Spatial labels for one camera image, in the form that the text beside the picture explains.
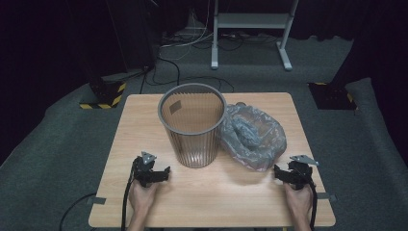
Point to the grey translucent plastic bag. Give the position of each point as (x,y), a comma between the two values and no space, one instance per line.
(256,141)

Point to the grey tape strip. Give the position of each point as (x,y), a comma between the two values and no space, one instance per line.
(327,197)
(96,200)

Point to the person's right hand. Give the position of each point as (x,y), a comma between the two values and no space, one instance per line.
(298,202)

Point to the white metal stand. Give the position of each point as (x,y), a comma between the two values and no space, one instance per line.
(250,20)

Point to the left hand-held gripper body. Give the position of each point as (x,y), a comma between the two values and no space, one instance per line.
(143,170)

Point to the black yellow striped base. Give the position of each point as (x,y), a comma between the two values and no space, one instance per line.
(106,96)
(333,96)

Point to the person's left hand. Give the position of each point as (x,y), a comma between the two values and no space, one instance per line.
(141,198)

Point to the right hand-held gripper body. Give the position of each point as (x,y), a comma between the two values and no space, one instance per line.
(300,171)

